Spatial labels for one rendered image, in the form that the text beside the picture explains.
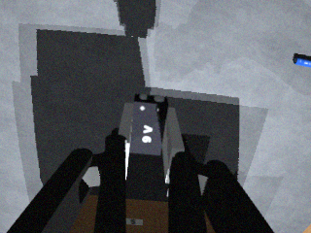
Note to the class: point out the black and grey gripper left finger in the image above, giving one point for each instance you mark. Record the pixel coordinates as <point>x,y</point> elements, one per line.
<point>57,205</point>

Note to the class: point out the brown wooden drawer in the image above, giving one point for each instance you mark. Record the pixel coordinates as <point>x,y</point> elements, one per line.
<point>163,220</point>
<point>140,217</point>

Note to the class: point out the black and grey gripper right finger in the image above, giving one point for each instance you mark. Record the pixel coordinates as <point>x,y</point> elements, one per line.
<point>234,212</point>

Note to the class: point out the grey 9v battery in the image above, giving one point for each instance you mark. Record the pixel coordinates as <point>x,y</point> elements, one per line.
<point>149,116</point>

